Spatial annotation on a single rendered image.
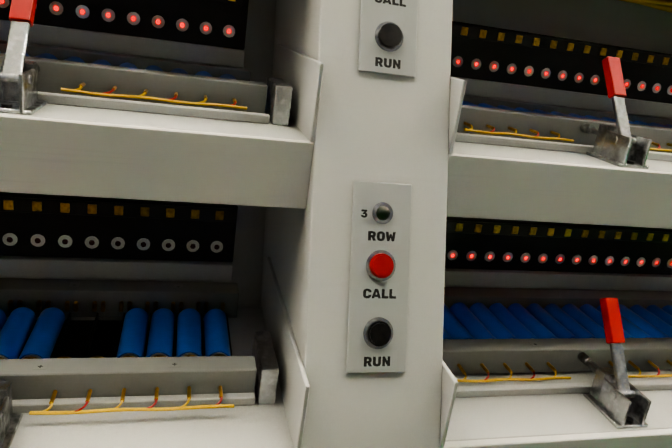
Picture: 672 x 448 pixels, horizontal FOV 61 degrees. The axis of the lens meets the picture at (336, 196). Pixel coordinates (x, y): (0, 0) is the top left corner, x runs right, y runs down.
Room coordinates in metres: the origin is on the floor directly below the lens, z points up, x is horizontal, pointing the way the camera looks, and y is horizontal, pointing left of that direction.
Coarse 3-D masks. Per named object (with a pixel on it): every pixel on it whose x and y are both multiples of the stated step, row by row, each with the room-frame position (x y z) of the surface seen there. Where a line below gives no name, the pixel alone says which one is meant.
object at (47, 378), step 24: (0, 360) 0.37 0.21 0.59; (24, 360) 0.37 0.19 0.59; (48, 360) 0.38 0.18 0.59; (72, 360) 0.38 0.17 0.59; (96, 360) 0.38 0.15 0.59; (120, 360) 0.39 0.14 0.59; (144, 360) 0.39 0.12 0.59; (168, 360) 0.40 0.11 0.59; (192, 360) 0.40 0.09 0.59; (216, 360) 0.40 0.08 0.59; (240, 360) 0.41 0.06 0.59; (24, 384) 0.36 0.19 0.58; (48, 384) 0.37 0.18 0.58; (72, 384) 0.37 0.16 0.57; (96, 384) 0.38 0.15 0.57; (120, 384) 0.38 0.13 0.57; (144, 384) 0.38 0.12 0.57; (168, 384) 0.39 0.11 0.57; (192, 384) 0.39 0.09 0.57; (216, 384) 0.40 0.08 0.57; (240, 384) 0.40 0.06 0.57; (48, 408) 0.36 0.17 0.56; (120, 408) 0.37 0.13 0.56; (144, 408) 0.37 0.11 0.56; (168, 408) 0.37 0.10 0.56; (192, 408) 0.38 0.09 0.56
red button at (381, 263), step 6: (372, 258) 0.37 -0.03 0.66; (378, 258) 0.37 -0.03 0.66; (384, 258) 0.37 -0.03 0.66; (390, 258) 0.37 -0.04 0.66; (372, 264) 0.37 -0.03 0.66; (378, 264) 0.37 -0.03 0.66; (384, 264) 0.37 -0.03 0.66; (390, 264) 0.37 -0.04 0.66; (372, 270) 0.37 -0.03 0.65; (378, 270) 0.37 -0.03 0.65; (384, 270) 0.37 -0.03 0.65; (390, 270) 0.37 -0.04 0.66; (378, 276) 0.37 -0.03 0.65; (384, 276) 0.37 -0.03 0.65
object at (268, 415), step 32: (0, 256) 0.47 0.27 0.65; (32, 256) 0.48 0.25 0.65; (256, 320) 0.51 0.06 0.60; (288, 320) 0.42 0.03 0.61; (256, 352) 0.42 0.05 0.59; (288, 352) 0.40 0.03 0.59; (256, 384) 0.41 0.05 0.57; (288, 384) 0.39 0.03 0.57; (32, 416) 0.36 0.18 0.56; (64, 416) 0.37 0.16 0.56; (96, 416) 0.37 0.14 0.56; (128, 416) 0.38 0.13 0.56; (160, 416) 0.38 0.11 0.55; (192, 416) 0.38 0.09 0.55; (224, 416) 0.39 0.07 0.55; (256, 416) 0.39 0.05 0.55; (288, 416) 0.39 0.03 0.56
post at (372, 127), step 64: (320, 0) 0.37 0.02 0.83; (448, 0) 0.39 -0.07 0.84; (448, 64) 0.39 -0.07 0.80; (320, 128) 0.36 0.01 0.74; (384, 128) 0.38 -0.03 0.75; (448, 128) 0.39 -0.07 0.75; (320, 192) 0.37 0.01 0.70; (320, 256) 0.37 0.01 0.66; (320, 320) 0.37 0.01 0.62; (320, 384) 0.37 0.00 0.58; (384, 384) 0.38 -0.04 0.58
